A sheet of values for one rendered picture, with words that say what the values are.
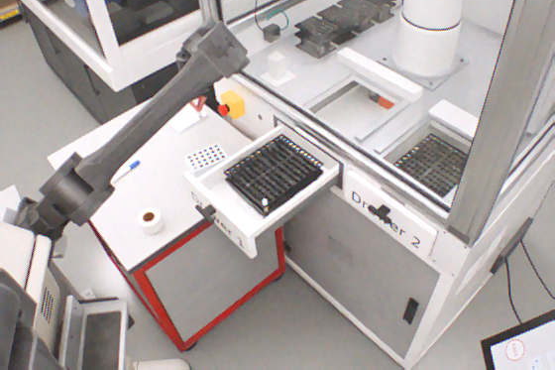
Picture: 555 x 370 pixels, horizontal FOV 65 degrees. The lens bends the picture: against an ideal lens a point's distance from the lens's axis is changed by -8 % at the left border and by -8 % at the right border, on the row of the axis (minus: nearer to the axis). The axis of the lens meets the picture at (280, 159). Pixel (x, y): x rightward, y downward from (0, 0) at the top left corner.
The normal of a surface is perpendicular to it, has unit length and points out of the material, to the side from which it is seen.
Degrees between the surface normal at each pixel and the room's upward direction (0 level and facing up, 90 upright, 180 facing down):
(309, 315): 0
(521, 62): 90
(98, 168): 63
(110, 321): 0
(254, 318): 0
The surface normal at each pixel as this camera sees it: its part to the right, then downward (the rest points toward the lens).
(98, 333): -0.05, -0.69
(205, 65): 0.15, 0.32
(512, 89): -0.74, 0.51
